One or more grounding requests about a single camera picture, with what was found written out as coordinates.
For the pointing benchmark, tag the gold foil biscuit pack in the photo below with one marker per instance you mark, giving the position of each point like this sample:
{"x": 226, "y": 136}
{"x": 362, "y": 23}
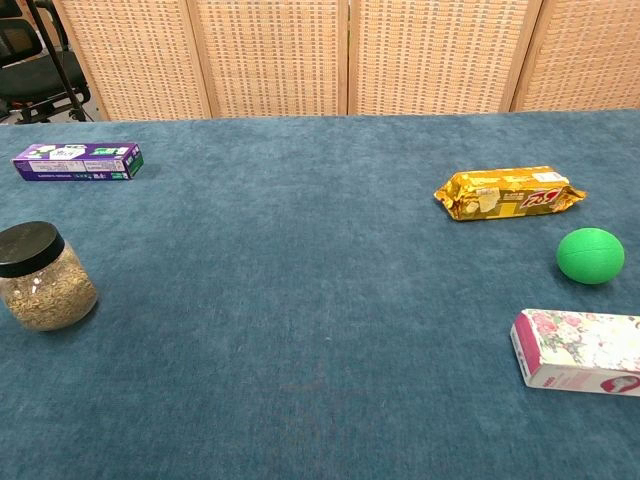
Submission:
{"x": 505, "y": 197}

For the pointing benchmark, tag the black stand pole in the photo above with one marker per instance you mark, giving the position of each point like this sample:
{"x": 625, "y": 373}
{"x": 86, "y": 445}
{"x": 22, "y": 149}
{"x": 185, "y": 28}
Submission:
{"x": 59, "y": 55}

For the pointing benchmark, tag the green ball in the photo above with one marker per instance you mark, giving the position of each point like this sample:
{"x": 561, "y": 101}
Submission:
{"x": 591, "y": 256}

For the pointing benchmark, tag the blue tablecloth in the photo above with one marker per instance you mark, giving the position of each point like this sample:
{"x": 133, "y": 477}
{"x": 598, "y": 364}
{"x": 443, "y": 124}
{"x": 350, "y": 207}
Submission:
{"x": 300, "y": 300}

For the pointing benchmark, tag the glass jar with black lid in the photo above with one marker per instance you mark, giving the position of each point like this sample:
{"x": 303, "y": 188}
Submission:
{"x": 47, "y": 295}

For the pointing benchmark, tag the woven rattan screen panel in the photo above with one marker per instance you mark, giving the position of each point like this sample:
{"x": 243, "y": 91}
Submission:
{"x": 435, "y": 55}
{"x": 585, "y": 55}
{"x": 270, "y": 55}
{"x": 135, "y": 55}

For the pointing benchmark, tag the black office chair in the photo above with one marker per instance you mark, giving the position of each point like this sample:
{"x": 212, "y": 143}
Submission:
{"x": 30, "y": 75}

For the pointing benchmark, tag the pink floral box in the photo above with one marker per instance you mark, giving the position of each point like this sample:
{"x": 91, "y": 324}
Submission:
{"x": 575, "y": 345}

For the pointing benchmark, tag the purple toothpaste box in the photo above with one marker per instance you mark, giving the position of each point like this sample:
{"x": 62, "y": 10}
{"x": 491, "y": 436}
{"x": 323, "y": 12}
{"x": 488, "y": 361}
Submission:
{"x": 75, "y": 167}

